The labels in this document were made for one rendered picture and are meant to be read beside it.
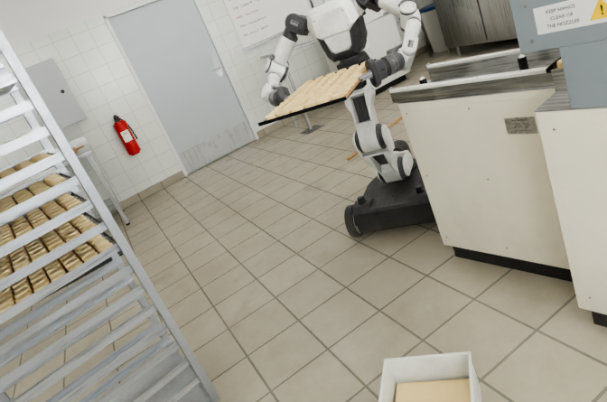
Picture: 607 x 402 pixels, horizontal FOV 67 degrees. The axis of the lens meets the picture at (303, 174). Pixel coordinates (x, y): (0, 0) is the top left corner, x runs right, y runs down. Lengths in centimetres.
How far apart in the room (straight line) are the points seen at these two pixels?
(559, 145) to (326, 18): 138
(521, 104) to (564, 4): 48
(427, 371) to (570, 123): 95
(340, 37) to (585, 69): 138
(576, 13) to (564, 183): 52
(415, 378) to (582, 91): 109
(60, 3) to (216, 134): 224
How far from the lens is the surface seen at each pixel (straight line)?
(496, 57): 212
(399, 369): 182
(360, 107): 260
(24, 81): 165
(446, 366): 178
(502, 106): 182
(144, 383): 238
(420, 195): 263
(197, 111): 604
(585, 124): 151
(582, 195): 163
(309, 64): 658
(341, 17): 248
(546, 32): 145
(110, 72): 587
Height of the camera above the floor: 137
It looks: 19 degrees down
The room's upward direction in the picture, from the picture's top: 23 degrees counter-clockwise
